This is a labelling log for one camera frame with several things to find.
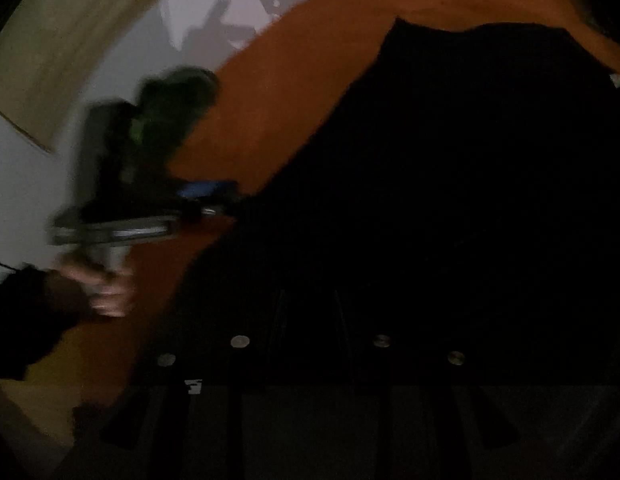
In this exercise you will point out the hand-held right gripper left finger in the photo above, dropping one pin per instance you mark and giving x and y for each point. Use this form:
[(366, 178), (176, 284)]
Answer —
[(270, 330)]

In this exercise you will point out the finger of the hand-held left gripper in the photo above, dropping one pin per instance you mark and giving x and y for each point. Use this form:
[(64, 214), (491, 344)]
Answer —
[(205, 190)]

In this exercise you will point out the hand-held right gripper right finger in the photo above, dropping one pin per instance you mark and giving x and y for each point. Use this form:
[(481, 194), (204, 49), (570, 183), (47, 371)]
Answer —
[(355, 332)]

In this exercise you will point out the black garment with white print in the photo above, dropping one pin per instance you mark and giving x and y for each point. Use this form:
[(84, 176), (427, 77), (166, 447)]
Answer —
[(465, 160)]

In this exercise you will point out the person's left hand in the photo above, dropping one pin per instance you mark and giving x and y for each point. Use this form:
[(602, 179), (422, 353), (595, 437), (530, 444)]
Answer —
[(107, 300)]

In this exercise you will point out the orange blanket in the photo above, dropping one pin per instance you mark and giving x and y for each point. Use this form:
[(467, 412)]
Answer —
[(300, 70)]

